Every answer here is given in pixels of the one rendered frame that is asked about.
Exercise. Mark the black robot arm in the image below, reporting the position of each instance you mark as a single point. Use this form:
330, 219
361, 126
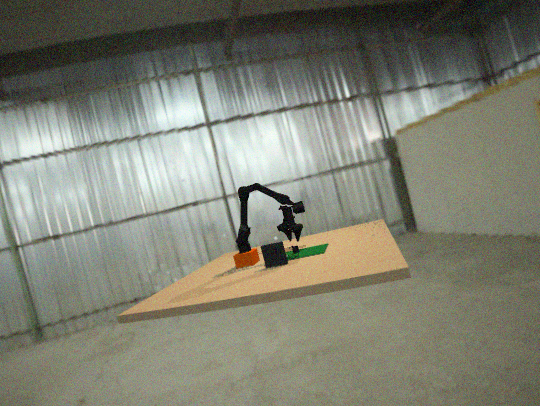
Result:
244, 230

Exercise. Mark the green circuit board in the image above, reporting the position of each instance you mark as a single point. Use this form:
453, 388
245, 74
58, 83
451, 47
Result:
306, 252

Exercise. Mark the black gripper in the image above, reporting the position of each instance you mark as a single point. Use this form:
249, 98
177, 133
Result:
295, 228

